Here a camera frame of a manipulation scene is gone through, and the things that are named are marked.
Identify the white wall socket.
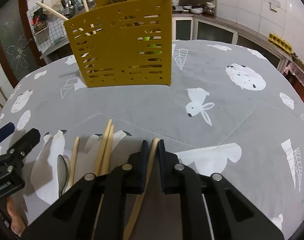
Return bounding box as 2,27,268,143
269,0,282,12

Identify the steel sink counter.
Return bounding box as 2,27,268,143
39,37,74,64

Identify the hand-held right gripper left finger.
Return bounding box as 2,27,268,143
21,140,149,240

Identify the brown frosted glass door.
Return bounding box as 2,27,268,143
0,0,41,82

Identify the stack of white bowls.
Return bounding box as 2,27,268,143
183,5,203,14

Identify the yellow egg carton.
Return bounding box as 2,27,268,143
268,33,293,53

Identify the person's left hand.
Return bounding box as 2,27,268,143
6,197,26,235

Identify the white kitchen cabinet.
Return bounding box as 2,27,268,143
172,14,292,68

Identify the metal spoon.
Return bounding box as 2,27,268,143
57,154,70,198

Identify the yellow perforated utensil holder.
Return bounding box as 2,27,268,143
64,0,173,88

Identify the red bag in wire basket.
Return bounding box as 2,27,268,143
31,14,49,34

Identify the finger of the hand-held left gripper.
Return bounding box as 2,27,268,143
0,122,15,145
0,128,41,174

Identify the plastic covered red cabinet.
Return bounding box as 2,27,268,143
283,54,304,112

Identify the glass jar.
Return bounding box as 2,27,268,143
204,2,216,15

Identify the white hanging cloth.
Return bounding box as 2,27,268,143
41,0,63,15

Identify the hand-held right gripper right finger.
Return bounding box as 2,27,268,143
158,139,285,240

